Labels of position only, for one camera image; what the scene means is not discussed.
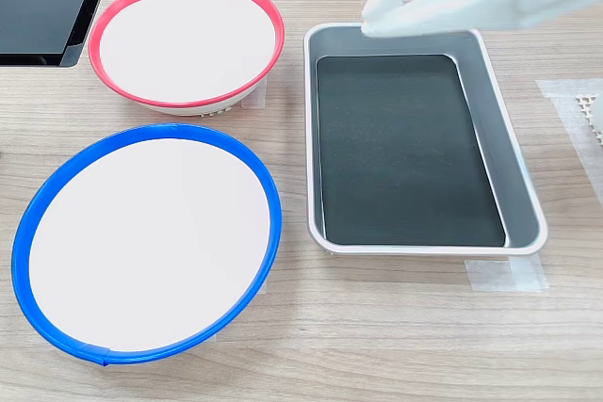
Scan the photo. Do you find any blue-rimmed white plate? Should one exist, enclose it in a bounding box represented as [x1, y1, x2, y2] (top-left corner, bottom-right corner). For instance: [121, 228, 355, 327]
[11, 122, 284, 367]

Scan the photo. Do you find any black mat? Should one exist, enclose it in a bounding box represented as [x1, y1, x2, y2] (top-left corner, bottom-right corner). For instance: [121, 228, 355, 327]
[315, 54, 508, 248]

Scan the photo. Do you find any black glossy panel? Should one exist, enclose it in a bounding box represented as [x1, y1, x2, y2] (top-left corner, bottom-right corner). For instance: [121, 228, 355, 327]
[0, 0, 120, 69]

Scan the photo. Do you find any clear tape strip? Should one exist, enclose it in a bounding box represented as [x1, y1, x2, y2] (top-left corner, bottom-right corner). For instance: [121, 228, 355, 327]
[535, 78, 603, 189]
[240, 79, 269, 110]
[464, 253, 550, 293]

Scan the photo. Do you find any steel tray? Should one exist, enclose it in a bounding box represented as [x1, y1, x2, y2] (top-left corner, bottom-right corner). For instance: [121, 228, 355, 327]
[303, 21, 550, 257]

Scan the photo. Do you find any red-rimmed white plate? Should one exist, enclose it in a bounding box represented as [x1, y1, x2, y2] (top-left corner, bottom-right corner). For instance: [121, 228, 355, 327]
[88, 0, 286, 118]

